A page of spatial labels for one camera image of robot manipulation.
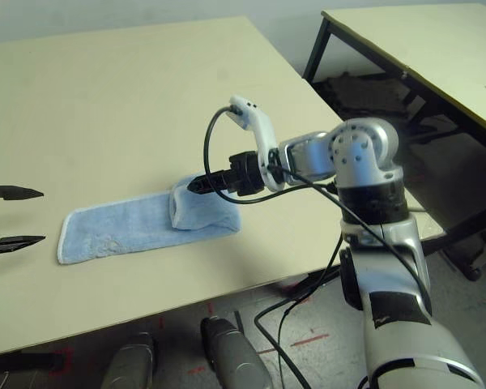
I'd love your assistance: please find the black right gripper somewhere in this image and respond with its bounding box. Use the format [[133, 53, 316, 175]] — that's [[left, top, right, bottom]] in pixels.
[[187, 151, 268, 199]]

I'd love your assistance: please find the light blue embroidered towel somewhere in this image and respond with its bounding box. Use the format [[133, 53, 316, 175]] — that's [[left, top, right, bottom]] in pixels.
[[57, 173, 243, 267]]

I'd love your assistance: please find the black table foot bar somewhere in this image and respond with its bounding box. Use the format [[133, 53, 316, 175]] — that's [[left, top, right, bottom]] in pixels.
[[273, 277, 321, 293], [0, 350, 73, 373]]

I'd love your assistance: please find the grey robot right foot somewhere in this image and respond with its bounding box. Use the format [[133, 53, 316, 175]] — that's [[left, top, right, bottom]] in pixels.
[[200, 316, 273, 389]]

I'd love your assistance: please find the black right camera cable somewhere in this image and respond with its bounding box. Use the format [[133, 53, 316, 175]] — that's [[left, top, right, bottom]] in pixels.
[[203, 104, 433, 317]]

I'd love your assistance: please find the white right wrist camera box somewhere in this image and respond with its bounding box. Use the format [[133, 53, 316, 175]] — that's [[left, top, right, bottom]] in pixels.
[[228, 94, 288, 192]]

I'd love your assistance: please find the black loose cable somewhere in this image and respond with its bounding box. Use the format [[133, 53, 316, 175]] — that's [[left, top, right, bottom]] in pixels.
[[254, 238, 343, 389]]

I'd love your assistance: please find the beige table with black frame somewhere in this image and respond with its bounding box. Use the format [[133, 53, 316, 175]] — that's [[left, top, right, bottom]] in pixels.
[[302, 3, 486, 281]]

